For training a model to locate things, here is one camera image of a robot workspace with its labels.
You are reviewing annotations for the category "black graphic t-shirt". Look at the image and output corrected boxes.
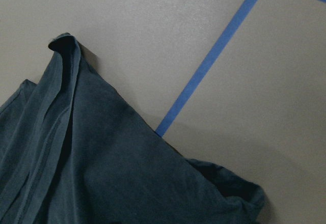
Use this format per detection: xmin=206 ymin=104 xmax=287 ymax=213
xmin=1 ymin=33 xmax=264 ymax=223

